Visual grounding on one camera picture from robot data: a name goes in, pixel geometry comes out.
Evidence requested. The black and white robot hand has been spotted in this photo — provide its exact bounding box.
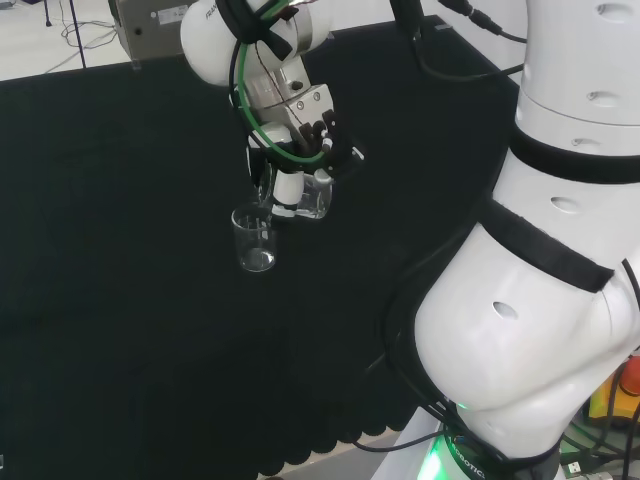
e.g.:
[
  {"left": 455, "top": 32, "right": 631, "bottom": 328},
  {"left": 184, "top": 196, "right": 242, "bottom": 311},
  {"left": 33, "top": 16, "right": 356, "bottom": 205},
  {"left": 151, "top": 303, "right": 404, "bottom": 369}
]
[{"left": 247, "top": 111, "right": 367, "bottom": 220}]

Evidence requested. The clear glass beaker with graduations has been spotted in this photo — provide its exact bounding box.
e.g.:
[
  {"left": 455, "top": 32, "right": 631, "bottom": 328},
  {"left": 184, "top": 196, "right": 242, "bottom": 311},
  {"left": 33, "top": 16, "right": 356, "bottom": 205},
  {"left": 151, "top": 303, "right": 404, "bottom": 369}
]
[{"left": 256, "top": 168, "right": 335, "bottom": 222}]

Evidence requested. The small clear glass beaker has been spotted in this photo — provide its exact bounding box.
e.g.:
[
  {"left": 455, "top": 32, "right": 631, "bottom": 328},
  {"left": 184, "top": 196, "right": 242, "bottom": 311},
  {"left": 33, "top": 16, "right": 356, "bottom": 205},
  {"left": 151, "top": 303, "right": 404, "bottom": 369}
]
[{"left": 230, "top": 203, "right": 278, "bottom": 273}]

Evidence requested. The black bench cloth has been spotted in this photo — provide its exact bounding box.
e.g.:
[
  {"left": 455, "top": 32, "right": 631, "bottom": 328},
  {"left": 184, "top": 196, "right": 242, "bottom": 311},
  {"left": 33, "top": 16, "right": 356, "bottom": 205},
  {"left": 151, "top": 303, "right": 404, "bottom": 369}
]
[{"left": 0, "top": 14, "right": 524, "bottom": 477}]

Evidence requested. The grey metal box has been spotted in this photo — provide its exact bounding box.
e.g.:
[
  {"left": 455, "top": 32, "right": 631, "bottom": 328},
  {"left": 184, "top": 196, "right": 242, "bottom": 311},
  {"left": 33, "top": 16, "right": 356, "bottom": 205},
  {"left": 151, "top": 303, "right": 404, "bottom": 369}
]
[{"left": 108, "top": 0, "right": 194, "bottom": 69}]

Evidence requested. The black tripod pole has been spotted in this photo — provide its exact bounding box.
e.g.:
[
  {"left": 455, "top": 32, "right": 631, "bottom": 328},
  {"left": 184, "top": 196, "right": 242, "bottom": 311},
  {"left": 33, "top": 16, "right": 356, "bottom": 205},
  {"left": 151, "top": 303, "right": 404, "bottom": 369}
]
[{"left": 68, "top": 0, "right": 87, "bottom": 69}]

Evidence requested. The yellow stop button box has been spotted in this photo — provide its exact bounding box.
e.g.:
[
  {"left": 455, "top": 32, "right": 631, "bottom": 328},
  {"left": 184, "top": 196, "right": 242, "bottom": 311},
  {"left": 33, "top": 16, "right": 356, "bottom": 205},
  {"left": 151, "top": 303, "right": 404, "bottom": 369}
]
[{"left": 586, "top": 348, "right": 640, "bottom": 427}]

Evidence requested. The green cable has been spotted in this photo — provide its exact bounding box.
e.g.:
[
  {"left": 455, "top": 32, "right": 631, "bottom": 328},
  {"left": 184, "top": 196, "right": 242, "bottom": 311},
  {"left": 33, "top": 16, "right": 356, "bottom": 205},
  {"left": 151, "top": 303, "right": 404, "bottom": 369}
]
[{"left": 228, "top": 0, "right": 327, "bottom": 165}]

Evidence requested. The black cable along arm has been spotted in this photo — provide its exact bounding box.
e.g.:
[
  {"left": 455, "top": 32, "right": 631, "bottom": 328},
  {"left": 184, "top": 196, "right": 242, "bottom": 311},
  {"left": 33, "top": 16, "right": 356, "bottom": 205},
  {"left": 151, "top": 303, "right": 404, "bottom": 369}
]
[{"left": 349, "top": 197, "right": 506, "bottom": 451}]

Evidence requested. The thick black cable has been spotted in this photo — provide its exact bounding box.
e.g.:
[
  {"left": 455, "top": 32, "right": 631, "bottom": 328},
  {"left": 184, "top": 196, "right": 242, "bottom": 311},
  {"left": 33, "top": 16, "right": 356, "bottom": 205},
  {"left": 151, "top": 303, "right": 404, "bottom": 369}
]
[{"left": 388, "top": 0, "right": 527, "bottom": 80}]

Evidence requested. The thin floor cable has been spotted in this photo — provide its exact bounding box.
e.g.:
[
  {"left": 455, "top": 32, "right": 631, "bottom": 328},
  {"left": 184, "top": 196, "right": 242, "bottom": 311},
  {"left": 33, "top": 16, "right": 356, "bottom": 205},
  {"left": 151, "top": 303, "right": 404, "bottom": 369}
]
[{"left": 58, "top": 17, "right": 121, "bottom": 52}]

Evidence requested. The black cable with plug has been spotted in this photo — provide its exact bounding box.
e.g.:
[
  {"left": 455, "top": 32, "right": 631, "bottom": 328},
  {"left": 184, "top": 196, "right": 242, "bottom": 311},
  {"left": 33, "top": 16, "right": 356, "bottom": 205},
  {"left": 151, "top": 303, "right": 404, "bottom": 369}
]
[{"left": 438, "top": 0, "right": 529, "bottom": 43}]

